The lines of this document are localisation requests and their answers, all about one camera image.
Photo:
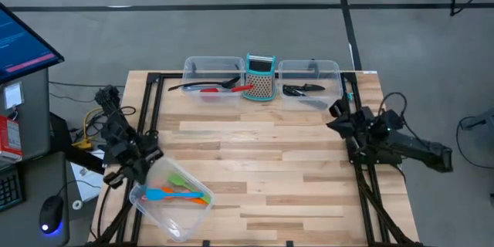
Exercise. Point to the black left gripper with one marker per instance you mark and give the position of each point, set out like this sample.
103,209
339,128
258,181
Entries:
137,160

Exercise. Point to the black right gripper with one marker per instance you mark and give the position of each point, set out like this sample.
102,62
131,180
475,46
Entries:
359,123

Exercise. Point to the blue silicone spatula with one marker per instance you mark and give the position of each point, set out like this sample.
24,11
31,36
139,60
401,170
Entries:
158,194

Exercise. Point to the all-black knife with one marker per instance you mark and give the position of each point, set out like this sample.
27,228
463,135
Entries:
308,87

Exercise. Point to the green silicone spatula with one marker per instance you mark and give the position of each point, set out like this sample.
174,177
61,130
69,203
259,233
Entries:
177,180

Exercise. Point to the clear plastic container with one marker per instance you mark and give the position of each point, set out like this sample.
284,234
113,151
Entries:
200,67
308,69
173,224

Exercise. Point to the orange silicone spatula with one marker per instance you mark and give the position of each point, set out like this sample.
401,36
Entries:
198,201

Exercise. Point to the red spoon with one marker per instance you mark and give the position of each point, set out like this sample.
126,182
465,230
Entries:
210,90

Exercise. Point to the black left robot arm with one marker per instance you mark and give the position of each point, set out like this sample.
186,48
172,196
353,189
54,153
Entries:
116,123

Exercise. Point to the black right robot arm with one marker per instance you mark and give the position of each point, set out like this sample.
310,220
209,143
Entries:
417,148

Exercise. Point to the small teal clip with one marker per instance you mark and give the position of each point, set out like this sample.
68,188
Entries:
349,95

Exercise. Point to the white paper sheet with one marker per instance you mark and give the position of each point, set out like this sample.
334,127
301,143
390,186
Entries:
90,187

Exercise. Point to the white tape roll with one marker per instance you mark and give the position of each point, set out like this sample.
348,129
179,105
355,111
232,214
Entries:
74,205

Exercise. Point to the teal steel box grater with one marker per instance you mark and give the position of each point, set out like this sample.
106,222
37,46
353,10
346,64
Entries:
260,85

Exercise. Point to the black computer mouse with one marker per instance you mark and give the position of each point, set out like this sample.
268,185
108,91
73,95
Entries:
51,214

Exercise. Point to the grey cabinet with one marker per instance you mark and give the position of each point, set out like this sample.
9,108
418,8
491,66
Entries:
34,123

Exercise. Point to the red box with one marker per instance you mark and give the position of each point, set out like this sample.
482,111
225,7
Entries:
9,139

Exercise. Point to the black keyboard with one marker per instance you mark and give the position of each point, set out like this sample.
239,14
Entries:
9,189

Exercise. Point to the grey desk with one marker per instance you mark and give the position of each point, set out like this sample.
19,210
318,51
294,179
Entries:
31,239

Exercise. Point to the monitor with blue screen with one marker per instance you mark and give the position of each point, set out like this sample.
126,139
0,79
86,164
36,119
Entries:
23,46

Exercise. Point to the black aluminium table frame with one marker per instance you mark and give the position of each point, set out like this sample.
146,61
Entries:
170,75

